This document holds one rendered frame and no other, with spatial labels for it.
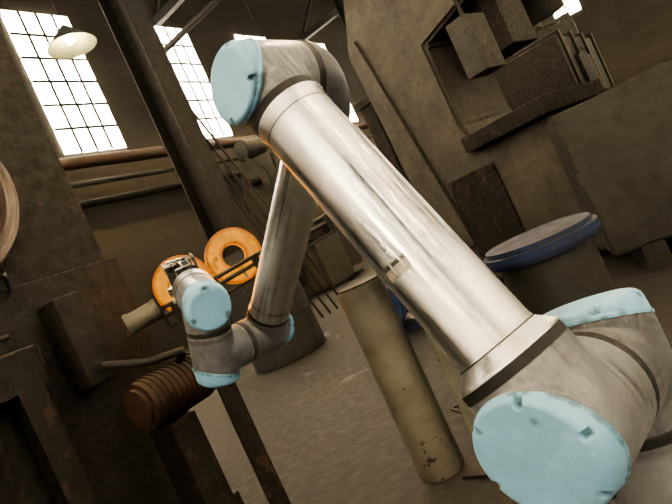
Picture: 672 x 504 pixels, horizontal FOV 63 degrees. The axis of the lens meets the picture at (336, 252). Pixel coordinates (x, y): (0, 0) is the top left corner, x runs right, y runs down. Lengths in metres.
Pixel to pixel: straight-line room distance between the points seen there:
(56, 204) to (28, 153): 0.16
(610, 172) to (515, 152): 0.84
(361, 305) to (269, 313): 0.28
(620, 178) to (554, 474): 1.93
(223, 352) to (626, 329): 0.71
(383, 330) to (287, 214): 0.46
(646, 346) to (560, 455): 0.22
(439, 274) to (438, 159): 2.83
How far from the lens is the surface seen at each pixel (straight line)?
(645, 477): 0.83
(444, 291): 0.65
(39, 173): 1.81
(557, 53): 7.22
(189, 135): 5.74
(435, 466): 1.44
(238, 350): 1.13
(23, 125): 1.87
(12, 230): 1.53
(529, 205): 3.23
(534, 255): 1.45
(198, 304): 1.06
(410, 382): 1.37
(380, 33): 3.62
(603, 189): 2.47
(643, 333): 0.79
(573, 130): 2.46
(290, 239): 1.03
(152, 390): 1.39
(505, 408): 0.62
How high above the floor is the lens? 0.63
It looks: 1 degrees down
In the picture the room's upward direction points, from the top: 25 degrees counter-clockwise
